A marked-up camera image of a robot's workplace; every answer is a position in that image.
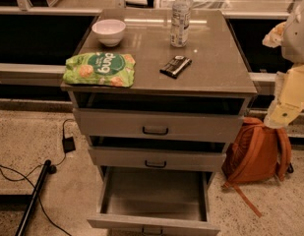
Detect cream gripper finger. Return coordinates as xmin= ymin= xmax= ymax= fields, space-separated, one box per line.
xmin=262 ymin=22 xmax=285 ymax=48

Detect clear plastic water bottle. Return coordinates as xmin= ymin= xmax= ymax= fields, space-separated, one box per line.
xmin=170 ymin=0 xmax=191 ymax=47

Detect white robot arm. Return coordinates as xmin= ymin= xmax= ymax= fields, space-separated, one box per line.
xmin=262 ymin=0 xmax=304 ymax=129

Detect grey drawer cabinet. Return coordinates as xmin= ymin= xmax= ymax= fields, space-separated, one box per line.
xmin=60 ymin=8 xmax=259 ymax=236

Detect top grey drawer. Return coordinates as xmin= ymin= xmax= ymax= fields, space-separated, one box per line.
xmin=73 ymin=108 xmax=243 ymax=143

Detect grey drawer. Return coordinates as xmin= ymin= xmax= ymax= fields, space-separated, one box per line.
xmin=89 ymin=147 xmax=225 ymax=172
xmin=73 ymin=108 xmax=243 ymax=143
xmin=88 ymin=167 xmax=219 ymax=236

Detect bottom grey drawer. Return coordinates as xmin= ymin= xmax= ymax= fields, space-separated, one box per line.
xmin=88 ymin=167 xmax=219 ymax=236

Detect middle grey drawer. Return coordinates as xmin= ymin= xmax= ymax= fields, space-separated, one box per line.
xmin=89 ymin=147 xmax=225 ymax=172

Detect orange backpack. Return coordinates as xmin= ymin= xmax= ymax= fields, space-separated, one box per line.
xmin=221 ymin=117 xmax=292 ymax=217

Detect black snack bar wrapper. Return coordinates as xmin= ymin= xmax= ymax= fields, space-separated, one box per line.
xmin=159 ymin=55 xmax=192 ymax=79

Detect white ceramic bowl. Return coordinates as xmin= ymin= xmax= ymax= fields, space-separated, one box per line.
xmin=91 ymin=19 xmax=126 ymax=47

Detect green snack bag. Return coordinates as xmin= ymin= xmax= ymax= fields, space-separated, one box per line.
xmin=63 ymin=52 xmax=136 ymax=88

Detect black power adapter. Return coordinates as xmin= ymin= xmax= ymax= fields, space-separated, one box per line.
xmin=62 ymin=137 xmax=76 ymax=153

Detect black pole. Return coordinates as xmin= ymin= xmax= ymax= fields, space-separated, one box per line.
xmin=15 ymin=159 xmax=51 ymax=236

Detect black cable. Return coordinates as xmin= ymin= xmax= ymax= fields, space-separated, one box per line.
xmin=0 ymin=118 xmax=76 ymax=236

